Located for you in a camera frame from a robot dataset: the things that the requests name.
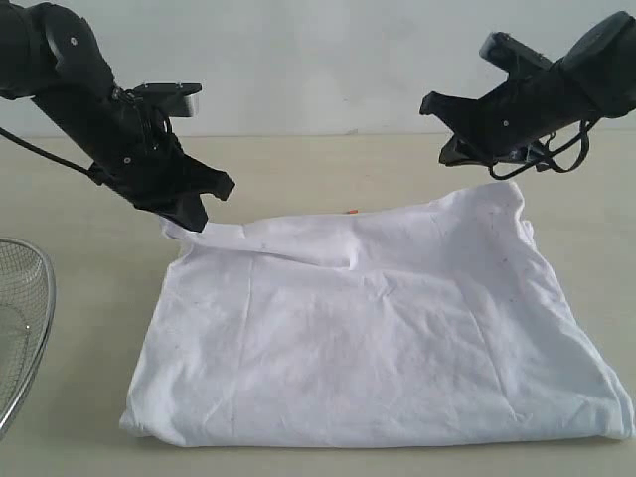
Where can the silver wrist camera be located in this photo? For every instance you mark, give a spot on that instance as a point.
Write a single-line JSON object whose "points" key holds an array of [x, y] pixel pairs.
{"points": [[519, 61], [175, 99]]}

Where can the white t-shirt red logo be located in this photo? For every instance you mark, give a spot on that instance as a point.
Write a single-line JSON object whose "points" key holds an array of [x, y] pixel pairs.
{"points": [[430, 325]]}

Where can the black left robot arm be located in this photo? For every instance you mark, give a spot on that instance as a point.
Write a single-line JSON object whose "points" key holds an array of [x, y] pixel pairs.
{"points": [[50, 55]]}

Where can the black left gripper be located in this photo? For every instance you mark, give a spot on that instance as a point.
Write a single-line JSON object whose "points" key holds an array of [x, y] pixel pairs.
{"points": [[159, 178]]}

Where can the oval wire mesh basket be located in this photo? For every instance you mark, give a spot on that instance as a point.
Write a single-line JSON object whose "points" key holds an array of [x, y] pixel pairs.
{"points": [[28, 302]]}

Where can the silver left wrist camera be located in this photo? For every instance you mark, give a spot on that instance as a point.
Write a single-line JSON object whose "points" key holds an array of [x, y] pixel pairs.
{"points": [[175, 99]]}

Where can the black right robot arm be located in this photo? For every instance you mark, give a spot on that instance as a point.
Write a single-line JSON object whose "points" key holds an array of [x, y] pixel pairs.
{"points": [[602, 65]]}

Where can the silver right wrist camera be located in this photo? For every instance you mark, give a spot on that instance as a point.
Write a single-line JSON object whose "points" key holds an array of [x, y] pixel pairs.
{"points": [[519, 61]]}

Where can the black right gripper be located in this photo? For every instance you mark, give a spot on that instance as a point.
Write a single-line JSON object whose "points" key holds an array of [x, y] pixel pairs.
{"points": [[511, 116]]}

